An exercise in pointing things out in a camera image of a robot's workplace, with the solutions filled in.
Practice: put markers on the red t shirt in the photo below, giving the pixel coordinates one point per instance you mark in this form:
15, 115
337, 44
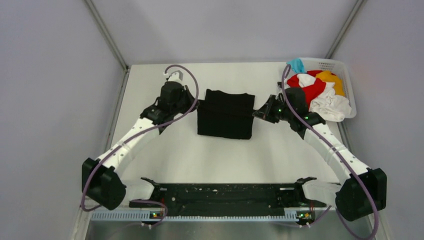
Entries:
309, 83

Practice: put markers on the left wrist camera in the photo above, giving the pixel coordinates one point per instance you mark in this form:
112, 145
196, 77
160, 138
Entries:
176, 76

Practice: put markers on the light blue t shirt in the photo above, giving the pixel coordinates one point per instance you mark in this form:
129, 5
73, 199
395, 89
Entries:
297, 66

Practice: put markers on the white plastic laundry basket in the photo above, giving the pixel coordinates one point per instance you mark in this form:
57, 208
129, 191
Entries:
336, 67

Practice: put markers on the left corner metal post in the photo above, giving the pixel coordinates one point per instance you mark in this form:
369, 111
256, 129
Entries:
104, 31

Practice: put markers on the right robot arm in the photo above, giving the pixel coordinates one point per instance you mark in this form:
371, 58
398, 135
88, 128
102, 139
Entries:
360, 190

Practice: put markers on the corner metal post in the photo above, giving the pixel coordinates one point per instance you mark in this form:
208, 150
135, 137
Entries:
357, 7
104, 31

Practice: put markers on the right corner metal post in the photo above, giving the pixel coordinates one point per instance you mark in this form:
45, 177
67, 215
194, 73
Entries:
357, 7

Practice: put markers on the black t shirt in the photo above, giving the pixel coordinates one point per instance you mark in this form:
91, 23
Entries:
226, 115

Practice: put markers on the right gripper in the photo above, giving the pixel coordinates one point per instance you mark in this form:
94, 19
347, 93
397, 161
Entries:
266, 111

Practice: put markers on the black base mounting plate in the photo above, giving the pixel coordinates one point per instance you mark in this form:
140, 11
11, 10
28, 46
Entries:
227, 199

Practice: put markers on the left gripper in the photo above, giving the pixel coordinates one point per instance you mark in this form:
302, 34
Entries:
185, 92

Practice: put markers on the white t shirt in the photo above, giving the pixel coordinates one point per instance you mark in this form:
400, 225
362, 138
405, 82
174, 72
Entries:
329, 106

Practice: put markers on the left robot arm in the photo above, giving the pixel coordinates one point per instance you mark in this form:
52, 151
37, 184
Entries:
102, 177

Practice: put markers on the aluminium frame rail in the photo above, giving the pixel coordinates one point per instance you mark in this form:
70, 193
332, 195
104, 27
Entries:
152, 216

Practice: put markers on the yellow t shirt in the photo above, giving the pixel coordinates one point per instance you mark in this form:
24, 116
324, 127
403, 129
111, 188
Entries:
329, 77

